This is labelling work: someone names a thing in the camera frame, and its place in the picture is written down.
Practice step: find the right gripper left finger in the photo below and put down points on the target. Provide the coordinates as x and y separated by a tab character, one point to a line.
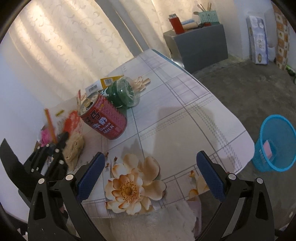
45	219

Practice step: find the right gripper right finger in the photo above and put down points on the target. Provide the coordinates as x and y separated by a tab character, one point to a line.
245	211

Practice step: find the tan paper napkin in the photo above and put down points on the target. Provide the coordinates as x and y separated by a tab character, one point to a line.
73	149

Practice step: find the red milk drink can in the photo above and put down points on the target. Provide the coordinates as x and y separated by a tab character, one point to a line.
101	115

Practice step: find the yellow cardboard box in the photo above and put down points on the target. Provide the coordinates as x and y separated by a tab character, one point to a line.
106	82

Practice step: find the green plastic bottle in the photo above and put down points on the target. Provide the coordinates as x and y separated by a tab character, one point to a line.
122	93

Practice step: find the orange straw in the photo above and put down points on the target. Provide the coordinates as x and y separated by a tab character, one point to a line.
50	126

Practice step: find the red snack wrapper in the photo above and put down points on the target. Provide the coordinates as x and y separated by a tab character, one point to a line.
71	122

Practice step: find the pink paper in basket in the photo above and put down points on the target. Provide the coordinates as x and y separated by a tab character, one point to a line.
269	150

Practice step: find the blue plastic waste basket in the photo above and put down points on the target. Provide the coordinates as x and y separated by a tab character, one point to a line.
280	131

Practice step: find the white barcode paper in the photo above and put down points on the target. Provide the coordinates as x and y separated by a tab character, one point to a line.
97	86

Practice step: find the cream lace curtain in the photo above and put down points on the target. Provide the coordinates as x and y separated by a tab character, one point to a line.
64	46

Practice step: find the grey cabinet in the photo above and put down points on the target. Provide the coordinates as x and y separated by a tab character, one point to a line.
197	48

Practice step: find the red thermos flask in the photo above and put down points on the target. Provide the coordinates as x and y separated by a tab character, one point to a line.
176	24

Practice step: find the patterned cardboard box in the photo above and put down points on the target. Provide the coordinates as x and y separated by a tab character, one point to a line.
282	38

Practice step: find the teal utensil holder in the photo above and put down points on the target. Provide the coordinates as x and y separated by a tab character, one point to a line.
209	17

